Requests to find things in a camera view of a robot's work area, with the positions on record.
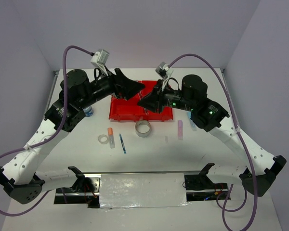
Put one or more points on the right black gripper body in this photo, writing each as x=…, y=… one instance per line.
x=174, y=97

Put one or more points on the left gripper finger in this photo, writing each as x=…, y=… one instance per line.
x=127, y=92
x=127, y=83

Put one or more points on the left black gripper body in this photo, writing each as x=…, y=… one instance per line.
x=99, y=89

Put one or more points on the large grey tape roll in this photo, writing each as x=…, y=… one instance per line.
x=143, y=128

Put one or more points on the red pen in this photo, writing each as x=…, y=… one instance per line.
x=140, y=98

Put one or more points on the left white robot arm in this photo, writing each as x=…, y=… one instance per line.
x=20, y=177

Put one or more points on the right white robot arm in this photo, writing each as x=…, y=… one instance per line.
x=262, y=167

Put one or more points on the red four-compartment bin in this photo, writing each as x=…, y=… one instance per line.
x=122, y=110

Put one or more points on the blue patterned tape roll left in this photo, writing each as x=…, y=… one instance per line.
x=88, y=111

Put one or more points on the pink highlighter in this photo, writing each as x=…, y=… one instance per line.
x=180, y=130

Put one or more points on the blue highlighter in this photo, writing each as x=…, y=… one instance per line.
x=192, y=124

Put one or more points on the orange cap highlighter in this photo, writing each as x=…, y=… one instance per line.
x=111, y=138

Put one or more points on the small clear tape roll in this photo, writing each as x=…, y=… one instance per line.
x=103, y=139

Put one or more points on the blue pen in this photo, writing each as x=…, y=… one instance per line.
x=122, y=143

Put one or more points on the silver foil cover plate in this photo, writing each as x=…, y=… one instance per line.
x=142, y=190

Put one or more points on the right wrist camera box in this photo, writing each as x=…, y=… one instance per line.
x=164, y=71

